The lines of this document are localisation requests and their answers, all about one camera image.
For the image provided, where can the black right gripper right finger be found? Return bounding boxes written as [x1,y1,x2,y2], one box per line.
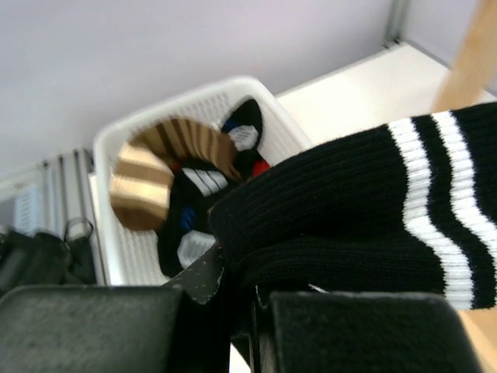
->
[232,288,482,372]

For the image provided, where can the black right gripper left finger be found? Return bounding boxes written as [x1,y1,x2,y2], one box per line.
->
[1,246,230,372]

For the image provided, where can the brown striped sock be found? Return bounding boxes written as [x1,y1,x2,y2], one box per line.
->
[109,117,241,232]

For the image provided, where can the black white striped sock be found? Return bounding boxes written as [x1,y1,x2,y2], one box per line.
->
[209,103,496,309]

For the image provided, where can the black grey sports sock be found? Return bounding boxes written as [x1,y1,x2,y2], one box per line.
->
[157,97,269,278]

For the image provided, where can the white plastic basket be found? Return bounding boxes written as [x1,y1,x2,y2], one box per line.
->
[93,75,313,286]

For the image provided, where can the wooden hanging rack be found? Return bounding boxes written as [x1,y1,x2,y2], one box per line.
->
[432,1,496,372]

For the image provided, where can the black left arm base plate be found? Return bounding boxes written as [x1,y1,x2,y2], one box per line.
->
[1,218,97,295]

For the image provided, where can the aluminium mounting rail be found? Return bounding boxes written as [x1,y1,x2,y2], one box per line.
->
[1,148,95,235]

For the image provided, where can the grey slotted cable duct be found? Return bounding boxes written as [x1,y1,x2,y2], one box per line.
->
[13,186,40,234]

